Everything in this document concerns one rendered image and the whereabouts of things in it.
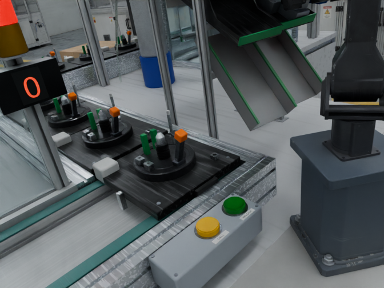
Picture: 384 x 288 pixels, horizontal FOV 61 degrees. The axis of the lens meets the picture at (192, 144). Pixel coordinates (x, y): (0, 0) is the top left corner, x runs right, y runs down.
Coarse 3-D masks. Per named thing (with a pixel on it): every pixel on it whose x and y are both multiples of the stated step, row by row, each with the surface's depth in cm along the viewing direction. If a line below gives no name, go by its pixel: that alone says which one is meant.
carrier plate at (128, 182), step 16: (192, 144) 81; (128, 160) 78; (208, 160) 73; (224, 160) 72; (240, 160) 73; (112, 176) 73; (128, 176) 72; (192, 176) 69; (208, 176) 68; (128, 192) 67; (144, 192) 66; (160, 192) 65; (176, 192) 64; (192, 192) 65; (144, 208) 63; (160, 208) 61; (176, 208) 63
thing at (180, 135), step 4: (172, 132) 66; (176, 132) 64; (180, 132) 64; (184, 132) 64; (172, 136) 66; (176, 136) 64; (180, 136) 64; (184, 136) 64; (176, 140) 66; (180, 140) 64; (184, 140) 65; (176, 144) 66; (180, 144) 65; (184, 144) 67; (176, 148) 67; (180, 148) 66; (176, 152) 68; (180, 152) 67; (176, 156) 68; (180, 156) 68; (176, 160) 69; (180, 160) 69
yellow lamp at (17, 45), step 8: (16, 24) 56; (0, 32) 54; (8, 32) 55; (16, 32) 56; (0, 40) 55; (8, 40) 55; (16, 40) 56; (24, 40) 57; (0, 48) 55; (8, 48) 55; (16, 48) 56; (24, 48) 57; (0, 56) 56; (8, 56) 56
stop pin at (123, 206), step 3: (117, 192) 68; (120, 192) 68; (117, 195) 67; (120, 195) 67; (123, 195) 68; (117, 198) 68; (120, 198) 67; (123, 198) 68; (120, 201) 68; (123, 201) 68; (120, 204) 68; (123, 204) 68; (126, 204) 69; (120, 207) 69; (123, 207) 68; (126, 207) 69
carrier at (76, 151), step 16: (112, 96) 92; (96, 128) 93; (128, 128) 90; (144, 128) 94; (160, 128) 92; (64, 144) 91; (80, 144) 90; (96, 144) 85; (112, 144) 86; (128, 144) 86; (80, 160) 82; (96, 160) 81
